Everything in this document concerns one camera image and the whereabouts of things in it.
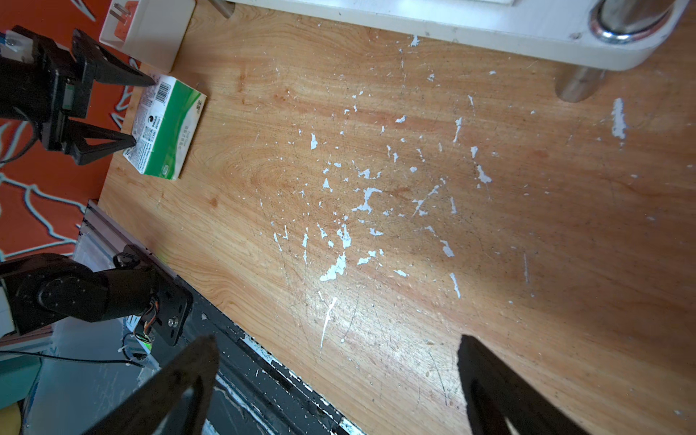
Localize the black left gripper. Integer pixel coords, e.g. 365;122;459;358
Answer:
1;25;155;166

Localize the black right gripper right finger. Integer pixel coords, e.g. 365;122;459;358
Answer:
458;335;587;434

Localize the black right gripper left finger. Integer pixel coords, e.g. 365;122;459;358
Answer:
85;335;219;434

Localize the white tissue pack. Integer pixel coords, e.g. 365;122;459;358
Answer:
123;74;208;181

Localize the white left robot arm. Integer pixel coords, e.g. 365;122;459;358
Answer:
1;26;193;346

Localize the white two-tier shelf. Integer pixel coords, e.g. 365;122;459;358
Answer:
206;0;692;104

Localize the red square block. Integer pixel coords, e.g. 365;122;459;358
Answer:
110;1;139;41

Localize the white square tray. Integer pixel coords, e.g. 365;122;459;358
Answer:
99;0;196;73

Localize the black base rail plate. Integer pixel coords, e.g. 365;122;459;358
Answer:
83;202;361;434

